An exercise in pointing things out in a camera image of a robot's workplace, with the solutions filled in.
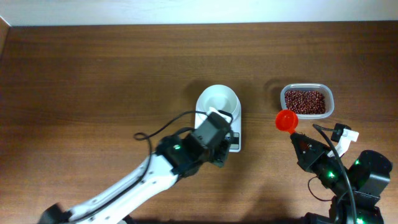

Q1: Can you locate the red measuring scoop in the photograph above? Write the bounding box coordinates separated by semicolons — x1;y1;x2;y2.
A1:
275;110;299;134

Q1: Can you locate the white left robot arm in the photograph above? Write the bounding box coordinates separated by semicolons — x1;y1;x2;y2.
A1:
39;110;233;223

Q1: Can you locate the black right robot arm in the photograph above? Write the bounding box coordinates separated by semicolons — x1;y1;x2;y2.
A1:
290;133;392;223

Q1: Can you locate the white digital kitchen scale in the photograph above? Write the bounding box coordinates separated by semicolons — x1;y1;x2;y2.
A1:
194;93;243;153

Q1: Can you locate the white bowl on scale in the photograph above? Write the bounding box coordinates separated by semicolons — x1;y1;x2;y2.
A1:
196;85;241;120

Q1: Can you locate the clear plastic bean container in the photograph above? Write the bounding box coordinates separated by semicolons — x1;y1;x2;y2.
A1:
280;83;335;119

